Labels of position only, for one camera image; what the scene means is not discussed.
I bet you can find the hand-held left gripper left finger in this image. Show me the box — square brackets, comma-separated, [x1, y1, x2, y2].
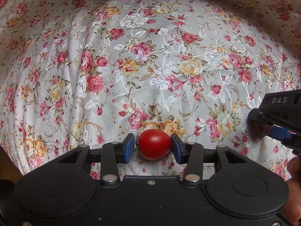
[58, 133, 135, 185]

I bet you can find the red cherry tomato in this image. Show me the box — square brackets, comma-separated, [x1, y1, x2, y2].
[138, 129, 172, 160]

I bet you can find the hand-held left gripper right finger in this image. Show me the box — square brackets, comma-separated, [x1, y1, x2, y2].
[170, 133, 247, 185]

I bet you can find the floral tablecloth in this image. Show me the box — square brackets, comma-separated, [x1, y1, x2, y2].
[0, 0, 301, 182]

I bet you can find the person's right hand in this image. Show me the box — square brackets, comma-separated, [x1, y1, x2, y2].
[279, 157, 301, 226]

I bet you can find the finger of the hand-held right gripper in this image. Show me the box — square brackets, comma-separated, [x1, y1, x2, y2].
[249, 108, 291, 129]
[268, 125, 297, 146]

